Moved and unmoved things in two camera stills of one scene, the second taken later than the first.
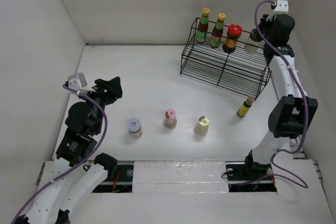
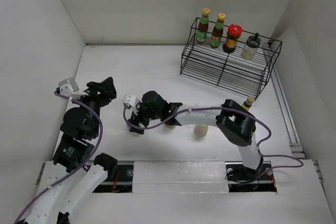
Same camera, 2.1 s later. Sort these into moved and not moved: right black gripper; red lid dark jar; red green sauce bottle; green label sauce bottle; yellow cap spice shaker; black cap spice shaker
Moved: black cap spice shaker; right black gripper
Not moved: red green sauce bottle; yellow cap spice shaker; red lid dark jar; green label sauce bottle
